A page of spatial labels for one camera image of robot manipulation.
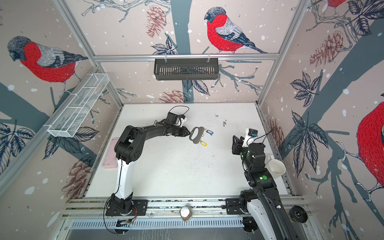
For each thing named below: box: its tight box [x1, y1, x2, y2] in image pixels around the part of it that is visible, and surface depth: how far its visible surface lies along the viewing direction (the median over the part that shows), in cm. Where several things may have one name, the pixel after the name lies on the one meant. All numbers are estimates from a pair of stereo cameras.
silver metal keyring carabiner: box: [189, 126, 205, 144], surface depth 106 cm
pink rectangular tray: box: [102, 137, 120, 169], surface depth 90 cm
